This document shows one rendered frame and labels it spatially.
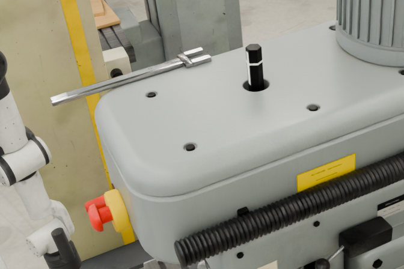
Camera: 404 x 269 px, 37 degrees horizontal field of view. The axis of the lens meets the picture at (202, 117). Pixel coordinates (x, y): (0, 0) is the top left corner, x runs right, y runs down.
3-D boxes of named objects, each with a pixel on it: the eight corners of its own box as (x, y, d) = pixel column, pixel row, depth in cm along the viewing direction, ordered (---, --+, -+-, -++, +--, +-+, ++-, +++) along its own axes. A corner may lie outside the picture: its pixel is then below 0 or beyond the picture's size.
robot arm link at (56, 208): (39, 246, 166) (21, 208, 160) (66, 227, 171) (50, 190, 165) (52, 254, 162) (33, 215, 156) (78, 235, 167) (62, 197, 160)
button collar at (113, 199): (120, 241, 83) (112, 209, 80) (109, 215, 88) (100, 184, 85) (133, 236, 84) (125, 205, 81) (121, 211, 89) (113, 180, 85)
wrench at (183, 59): (54, 110, 84) (52, 105, 83) (48, 98, 87) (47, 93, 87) (211, 61, 91) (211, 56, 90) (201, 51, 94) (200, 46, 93)
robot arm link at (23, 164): (14, 212, 159) (-15, 152, 150) (47, 191, 165) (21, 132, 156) (32, 226, 152) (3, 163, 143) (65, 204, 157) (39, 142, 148)
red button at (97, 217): (96, 239, 83) (90, 218, 81) (89, 222, 86) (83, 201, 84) (119, 231, 84) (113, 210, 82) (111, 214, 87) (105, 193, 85)
